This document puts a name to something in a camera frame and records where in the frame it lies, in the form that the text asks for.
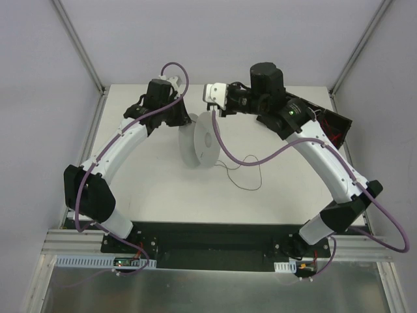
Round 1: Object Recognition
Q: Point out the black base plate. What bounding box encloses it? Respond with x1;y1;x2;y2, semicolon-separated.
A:
100;222;330;272

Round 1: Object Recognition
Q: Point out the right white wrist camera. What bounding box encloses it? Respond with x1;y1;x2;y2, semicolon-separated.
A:
203;83;228;110

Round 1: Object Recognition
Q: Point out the grey plastic spool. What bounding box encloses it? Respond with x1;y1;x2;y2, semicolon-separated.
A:
179;112;220;168

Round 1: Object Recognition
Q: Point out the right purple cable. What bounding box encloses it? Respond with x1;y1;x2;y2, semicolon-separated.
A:
211;109;410;282

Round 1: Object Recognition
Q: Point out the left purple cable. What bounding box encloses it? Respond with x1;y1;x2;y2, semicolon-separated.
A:
74;61;190;278

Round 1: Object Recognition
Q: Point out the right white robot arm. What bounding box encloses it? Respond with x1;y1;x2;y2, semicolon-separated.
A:
204;62;382;260

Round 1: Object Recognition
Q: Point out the white cable duct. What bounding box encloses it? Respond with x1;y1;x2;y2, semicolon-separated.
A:
274;260;297;274
55;256;157;270

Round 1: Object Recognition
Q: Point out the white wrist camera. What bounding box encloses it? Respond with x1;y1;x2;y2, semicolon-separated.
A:
203;83;228;110
165;76;182;95

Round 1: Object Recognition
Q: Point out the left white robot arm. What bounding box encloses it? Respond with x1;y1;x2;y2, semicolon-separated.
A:
64;76;191;254

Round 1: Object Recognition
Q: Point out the thin brown wire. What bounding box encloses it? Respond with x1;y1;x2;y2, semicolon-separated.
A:
214;154;263;191

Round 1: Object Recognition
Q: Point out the aluminium frame rail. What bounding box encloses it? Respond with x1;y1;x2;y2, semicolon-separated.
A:
41;229;393;262

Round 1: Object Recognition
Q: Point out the black three-compartment bin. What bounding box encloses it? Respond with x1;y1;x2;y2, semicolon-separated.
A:
286;91;352;149

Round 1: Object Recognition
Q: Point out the left white cable duct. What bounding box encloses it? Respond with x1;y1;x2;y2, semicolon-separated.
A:
55;256;157;270

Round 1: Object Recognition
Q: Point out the purple cable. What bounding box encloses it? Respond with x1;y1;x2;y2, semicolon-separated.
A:
211;109;410;282
74;61;190;278

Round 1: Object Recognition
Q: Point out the red wires right compartment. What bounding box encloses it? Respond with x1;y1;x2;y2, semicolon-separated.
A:
321;119;341;143

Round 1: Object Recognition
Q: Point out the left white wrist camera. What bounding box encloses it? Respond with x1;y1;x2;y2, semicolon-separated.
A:
165;76;182;95

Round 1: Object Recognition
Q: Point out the right white cable duct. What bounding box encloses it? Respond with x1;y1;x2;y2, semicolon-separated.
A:
274;260;297;274

